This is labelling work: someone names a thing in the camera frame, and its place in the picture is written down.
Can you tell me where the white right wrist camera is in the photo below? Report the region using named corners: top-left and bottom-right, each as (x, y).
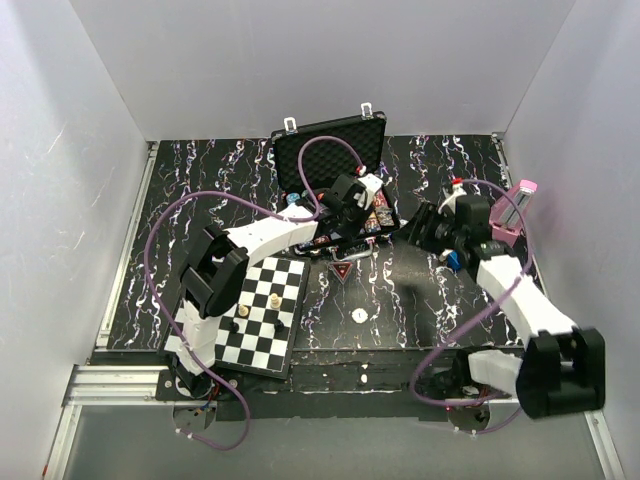
top-left (438, 177), bottom-right (467, 214)

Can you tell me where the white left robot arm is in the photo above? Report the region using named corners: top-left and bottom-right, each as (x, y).
top-left (174, 174), bottom-right (381, 400)

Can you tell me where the black white chess board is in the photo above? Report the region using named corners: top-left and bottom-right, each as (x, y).
top-left (174, 257), bottom-right (310, 379)

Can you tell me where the purple red chip column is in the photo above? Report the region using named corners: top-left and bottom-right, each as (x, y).
top-left (372, 189), bottom-right (395, 227)

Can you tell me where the white poker chip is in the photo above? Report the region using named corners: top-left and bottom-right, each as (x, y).
top-left (352, 308), bottom-right (368, 324)

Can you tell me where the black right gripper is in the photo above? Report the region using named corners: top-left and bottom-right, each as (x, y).
top-left (392, 200), bottom-right (465, 256)

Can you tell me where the pink metronome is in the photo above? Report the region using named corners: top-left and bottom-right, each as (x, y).
top-left (489, 179), bottom-right (538, 247)

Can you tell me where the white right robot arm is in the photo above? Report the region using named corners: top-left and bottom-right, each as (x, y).
top-left (400, 195), bottom-right (606, 419)

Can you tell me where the aluminium rail frame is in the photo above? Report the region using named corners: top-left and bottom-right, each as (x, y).
top-left (42, 134), bottom-right (626, 480)

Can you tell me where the triangular all-in marker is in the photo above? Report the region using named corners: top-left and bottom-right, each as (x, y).
top-left (329, 261), bottom-right (353, 284)

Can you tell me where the light blue chip column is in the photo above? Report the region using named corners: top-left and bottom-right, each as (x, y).
top-left (285, 192), bottom-right (301, 206)

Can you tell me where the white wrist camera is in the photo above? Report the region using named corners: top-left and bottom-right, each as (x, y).
top-left (438, 177), bottom-right (467, 214)
top-left (358, 174), bottom-right (383, 210)

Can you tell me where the black poker set case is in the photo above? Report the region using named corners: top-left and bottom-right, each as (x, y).
top-left (271, 103), bottom-right (400, 256)

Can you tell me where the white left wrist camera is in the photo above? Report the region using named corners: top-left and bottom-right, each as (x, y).
top-left (358, 174), bottom-right (383, 210)

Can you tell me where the white and blue block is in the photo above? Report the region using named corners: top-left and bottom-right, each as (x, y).
top-left (439, 250), bottom-right (462, 272)

